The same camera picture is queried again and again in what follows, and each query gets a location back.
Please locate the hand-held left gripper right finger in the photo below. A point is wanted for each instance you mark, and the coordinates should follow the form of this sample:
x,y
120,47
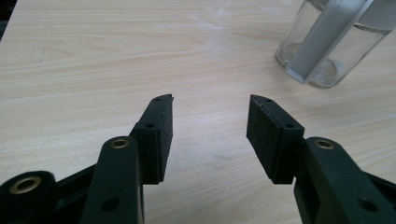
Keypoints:
x,y
274,140

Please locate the clear jar with grey lid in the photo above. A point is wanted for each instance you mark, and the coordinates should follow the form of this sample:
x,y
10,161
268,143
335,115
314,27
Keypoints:
x,y
330,31

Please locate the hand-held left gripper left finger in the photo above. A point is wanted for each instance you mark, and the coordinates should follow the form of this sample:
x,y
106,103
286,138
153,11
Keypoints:
x,y
154,140

